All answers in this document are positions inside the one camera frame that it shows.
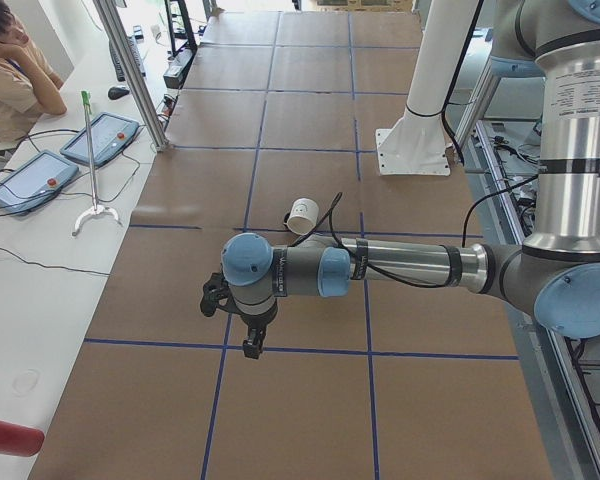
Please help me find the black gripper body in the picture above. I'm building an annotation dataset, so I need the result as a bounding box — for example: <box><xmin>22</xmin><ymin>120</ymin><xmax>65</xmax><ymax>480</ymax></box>
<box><xmin>242</xmin><ymin>324</ymin><xmax>267</xmax><ymax>359</ymax></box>

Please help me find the white smiley mug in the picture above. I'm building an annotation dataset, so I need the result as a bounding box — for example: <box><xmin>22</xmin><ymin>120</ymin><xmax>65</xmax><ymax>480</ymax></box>
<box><xmin>283</xmin><ymin>198</ymin><xmax>319</xmax><ymax>235</ymax></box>

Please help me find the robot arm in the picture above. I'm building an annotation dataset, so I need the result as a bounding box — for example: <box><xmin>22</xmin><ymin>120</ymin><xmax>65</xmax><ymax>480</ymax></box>
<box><xmin>200</xmin><ymin>1</ymin><xmax>600</xmax><ymax>358</ymax></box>

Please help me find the far teach pendant tablet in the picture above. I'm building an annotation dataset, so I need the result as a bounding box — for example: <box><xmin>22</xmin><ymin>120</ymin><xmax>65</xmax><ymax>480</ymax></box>
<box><xmin>60</xmin><ymin>112</ymin><xmax>140</xmax><ymax>168</ymax></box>

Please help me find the teach pendant tablet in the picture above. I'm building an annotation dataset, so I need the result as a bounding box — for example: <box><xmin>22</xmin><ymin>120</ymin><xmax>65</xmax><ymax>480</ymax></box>
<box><xmin>0</xmin><ymin>150</ymin><xmax>79</xmax><ymax>214</ymax></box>
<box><xmin>60</xmin><ymin>112</ymin><xmax>140</xmax><ymax>168</ymax></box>

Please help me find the near teach pendant tablet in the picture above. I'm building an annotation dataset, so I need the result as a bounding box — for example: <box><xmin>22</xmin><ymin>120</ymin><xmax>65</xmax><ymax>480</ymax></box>
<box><xmin>0</xmin><ymin>150</ymin><xmax>79</xmax><ymax>214</ymax></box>

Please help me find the red bottle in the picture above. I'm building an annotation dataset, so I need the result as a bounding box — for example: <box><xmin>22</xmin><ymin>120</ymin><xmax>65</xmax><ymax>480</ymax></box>
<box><xmin>0</xmin><ymin>420</ymin><xmax>45</xmax><ymax>457</ymax></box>

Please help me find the black computer mouse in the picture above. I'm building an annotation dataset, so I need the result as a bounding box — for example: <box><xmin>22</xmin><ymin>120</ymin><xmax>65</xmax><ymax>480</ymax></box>
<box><xmin>107</xmin><ymin>85</ymin><xmax>130</xmax><ymax>101</ymax></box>

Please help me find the black keyboard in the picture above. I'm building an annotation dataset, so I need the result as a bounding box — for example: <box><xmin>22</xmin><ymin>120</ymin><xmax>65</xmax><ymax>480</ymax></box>
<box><xmin>108</xmin><ymin>37</ymin><xmax>146</xmax><ymax>84</ymax></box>

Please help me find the person in beige shirt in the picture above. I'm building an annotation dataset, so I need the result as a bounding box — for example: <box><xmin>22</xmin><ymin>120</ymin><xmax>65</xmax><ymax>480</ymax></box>
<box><xmin>0</xmin><ymin>1</ymin><xmax>67</xmax><ymax>142</ymax></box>

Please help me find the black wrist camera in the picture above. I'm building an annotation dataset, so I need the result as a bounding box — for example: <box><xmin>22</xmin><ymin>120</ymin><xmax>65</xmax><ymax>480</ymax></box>
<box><xmin>200</xmin><ymin>272</ymin><xmax>235</xmax><ymax>317</ymax></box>

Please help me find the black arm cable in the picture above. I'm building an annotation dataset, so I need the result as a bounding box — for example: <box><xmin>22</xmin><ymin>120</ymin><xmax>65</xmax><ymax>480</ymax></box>
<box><xmin>292</xmin><ymin>191</ymin><xmax>541</xmax><ymax>289</ymax></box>

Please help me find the white pedestal column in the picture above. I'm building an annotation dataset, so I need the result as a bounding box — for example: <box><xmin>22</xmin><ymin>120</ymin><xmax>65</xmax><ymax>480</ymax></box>
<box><xmin>376</xmin><ymin>0</ymin><xmax>482</xmax><ymax>176</ymax></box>

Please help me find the aluminium frame post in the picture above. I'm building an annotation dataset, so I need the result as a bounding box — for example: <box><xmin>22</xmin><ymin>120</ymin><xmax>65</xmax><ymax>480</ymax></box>
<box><xmin>93</xmin><ymin>0</ymin><xmax>169</xmax><ymax>152</ymax></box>

